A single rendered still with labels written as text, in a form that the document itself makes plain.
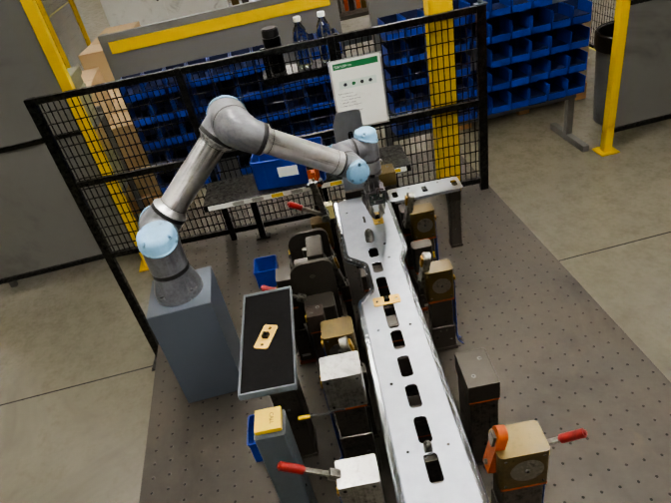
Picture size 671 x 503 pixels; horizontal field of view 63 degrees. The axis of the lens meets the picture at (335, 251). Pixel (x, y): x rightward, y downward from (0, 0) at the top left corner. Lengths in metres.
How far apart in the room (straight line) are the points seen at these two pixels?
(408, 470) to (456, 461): 0.11
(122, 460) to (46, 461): 0.41
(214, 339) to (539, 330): 1.09
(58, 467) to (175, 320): 1.52
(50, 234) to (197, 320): 2.52
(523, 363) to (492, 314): 0.25
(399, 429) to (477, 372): 0.24
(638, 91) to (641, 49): 0.30
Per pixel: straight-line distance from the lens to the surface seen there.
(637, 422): 1.82
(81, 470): 3.04
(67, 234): 4.14
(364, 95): 2.44
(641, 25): 4.44
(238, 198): 2.38
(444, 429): 1.37
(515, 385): 1.85
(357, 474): 1.25
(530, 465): 1.30
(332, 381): 1.36
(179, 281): 1.73
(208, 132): 1.70
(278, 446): 1.28
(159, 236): 1.67
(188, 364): 1.88
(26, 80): 3.74
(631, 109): 4.64
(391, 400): 1.43
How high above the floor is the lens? 2.11
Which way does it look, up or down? 35 degrees down
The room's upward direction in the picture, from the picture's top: 12 degrees counter-clockwise
